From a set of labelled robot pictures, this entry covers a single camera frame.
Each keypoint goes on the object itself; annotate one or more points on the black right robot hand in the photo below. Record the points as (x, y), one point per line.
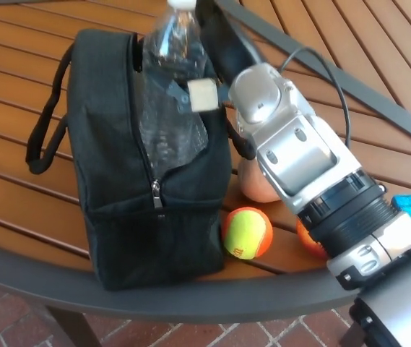
(227, 47)

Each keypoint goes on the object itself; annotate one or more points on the peach dumpling plush with sunglasses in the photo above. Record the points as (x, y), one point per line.
(259, 188)

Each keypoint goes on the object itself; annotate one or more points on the black insulated lunch bag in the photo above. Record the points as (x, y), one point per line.
(107, 162)

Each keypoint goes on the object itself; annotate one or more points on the red apple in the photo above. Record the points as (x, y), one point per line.
(308, 242)

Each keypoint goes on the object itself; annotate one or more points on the dark metal table leg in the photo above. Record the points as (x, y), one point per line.
(75, 330)

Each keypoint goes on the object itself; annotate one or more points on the clear plastic water bottle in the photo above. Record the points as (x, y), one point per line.
(169, 123)

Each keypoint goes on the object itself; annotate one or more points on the yellow orange tennis ball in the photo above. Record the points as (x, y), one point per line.
(245, 235)

